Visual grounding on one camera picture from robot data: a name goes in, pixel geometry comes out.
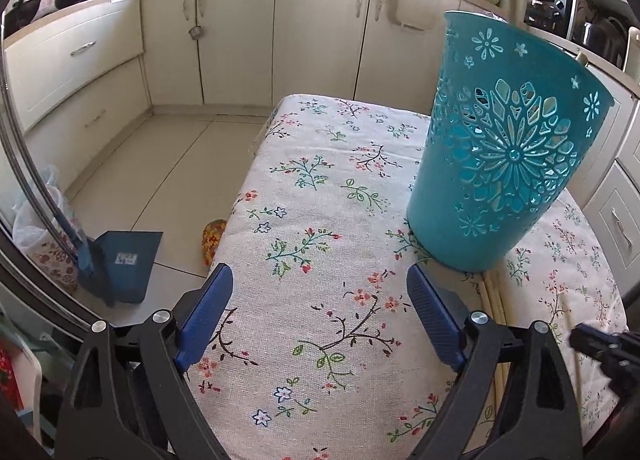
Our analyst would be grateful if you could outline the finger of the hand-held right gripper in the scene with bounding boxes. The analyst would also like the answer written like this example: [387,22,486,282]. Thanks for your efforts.
[570,322,640,396]

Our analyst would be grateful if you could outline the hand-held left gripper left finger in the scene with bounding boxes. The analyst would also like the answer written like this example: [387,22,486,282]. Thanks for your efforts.
[57,262,235,460]

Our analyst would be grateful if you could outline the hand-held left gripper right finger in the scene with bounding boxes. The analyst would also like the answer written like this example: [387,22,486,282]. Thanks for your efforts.
[406,264,586,460]

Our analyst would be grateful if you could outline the teal plastic utensil basket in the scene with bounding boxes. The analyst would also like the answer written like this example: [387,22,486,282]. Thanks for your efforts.
[406,10,616,273]

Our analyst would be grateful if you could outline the colourful patterned slipper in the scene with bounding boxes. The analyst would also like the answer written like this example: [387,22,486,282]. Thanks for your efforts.
[200,219,228,267]

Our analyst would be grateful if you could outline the blue dustpan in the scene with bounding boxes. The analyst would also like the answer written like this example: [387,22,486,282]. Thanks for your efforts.
[77,231,164,308]

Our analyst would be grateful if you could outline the white side drawer cabinet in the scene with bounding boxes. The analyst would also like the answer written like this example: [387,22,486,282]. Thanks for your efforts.
[565,34,640,285]

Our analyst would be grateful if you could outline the floral tablecloth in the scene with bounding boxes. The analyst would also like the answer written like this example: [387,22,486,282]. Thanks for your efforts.
[187,94,630,460]

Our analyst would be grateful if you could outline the white plastic bag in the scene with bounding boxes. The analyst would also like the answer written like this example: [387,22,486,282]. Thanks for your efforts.
[12,165,81,291]

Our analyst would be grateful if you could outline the white stove drawer cabinet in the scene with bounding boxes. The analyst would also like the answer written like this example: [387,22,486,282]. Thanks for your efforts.
[2,0,151,181]

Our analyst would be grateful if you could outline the white sink base cabinets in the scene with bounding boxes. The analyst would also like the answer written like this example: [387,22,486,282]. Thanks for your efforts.
[139,0,461,108]

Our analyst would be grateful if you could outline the black rice cooker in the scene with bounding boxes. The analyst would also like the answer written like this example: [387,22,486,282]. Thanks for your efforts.
[582,17,628,65]

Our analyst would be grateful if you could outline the white door-hung rack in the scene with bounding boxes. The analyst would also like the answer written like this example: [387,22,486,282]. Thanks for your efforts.
[380,0,446,31]

